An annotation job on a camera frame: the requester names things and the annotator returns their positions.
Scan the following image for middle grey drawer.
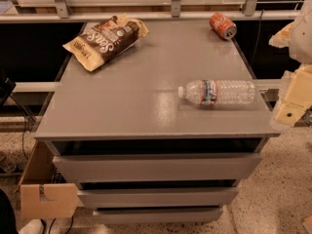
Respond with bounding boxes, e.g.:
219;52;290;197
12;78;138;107
77;187;238;209

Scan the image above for top grey drawer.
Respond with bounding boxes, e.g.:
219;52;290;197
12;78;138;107
53;153;261;182

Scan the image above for black cable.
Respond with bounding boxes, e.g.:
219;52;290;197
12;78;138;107
8;95;37;163

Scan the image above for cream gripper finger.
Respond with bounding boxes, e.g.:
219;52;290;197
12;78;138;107
270;64;312;128
269;22;293;48

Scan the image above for grey drawer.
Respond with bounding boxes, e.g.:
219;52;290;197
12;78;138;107
93;207;222;224
53;153;261;182
77;187;238;209

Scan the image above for brown chip bag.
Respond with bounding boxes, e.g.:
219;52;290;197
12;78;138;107
63;15;149;72

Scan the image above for bottom grey drawer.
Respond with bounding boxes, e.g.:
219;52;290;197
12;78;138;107
93;207;222;224

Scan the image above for clear plastic water bottle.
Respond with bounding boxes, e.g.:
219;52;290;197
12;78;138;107
177;80;256;106

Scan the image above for grey drawer cabinet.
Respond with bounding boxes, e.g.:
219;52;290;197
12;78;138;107
35;21;274;211

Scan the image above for cardboard box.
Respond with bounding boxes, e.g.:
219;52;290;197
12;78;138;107
17;142;79;219

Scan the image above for orange soda can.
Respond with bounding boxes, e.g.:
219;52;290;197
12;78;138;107
210;13;237;40

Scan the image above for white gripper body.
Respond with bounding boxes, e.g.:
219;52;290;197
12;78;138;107
289;0;312;63

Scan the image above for metal shelf rail frame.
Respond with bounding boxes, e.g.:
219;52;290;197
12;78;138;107
0;0;304;23

